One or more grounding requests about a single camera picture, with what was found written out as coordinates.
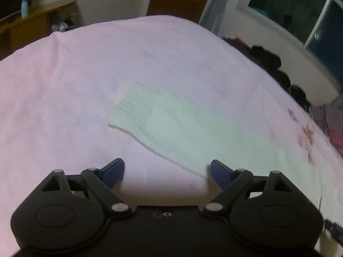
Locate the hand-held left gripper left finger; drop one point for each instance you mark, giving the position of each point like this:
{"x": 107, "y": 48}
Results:
{"x": 115, "y": 171}

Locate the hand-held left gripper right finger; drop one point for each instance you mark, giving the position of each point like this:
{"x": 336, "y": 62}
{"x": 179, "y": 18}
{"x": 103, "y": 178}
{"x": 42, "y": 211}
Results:
{"x": 218, "y": 172}

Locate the pale green towel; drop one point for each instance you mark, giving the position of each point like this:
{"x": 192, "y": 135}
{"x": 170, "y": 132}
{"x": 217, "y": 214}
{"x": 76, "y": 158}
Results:
{"x": 171, "y": 128}

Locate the pile of black clothes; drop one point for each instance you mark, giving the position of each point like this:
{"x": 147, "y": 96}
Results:
{"x": 268, "y": 59}

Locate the pink floral bedsheet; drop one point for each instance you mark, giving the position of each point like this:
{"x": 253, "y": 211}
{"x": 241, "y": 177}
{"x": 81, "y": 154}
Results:
{"x": 80, "y": 85}

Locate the white crumpled item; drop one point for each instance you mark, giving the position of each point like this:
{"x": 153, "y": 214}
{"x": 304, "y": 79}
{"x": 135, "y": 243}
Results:
{"x": 59, "y": 26}

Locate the grey sheer curtain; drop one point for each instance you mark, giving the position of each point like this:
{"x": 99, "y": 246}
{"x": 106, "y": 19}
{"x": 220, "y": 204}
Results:
{"x": 218, "y": 8}

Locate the wooden desk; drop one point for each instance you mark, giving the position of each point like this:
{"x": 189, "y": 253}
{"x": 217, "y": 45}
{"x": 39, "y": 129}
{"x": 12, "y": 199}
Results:
{"x": 32, "y": 24}

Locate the white framed window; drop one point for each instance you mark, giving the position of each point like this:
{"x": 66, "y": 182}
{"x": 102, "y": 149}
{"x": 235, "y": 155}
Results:
{"x": 294, "y": 8}

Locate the blue water bottle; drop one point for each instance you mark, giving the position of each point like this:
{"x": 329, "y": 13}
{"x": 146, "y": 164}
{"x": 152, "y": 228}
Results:
{"x": 24, "y": 7}

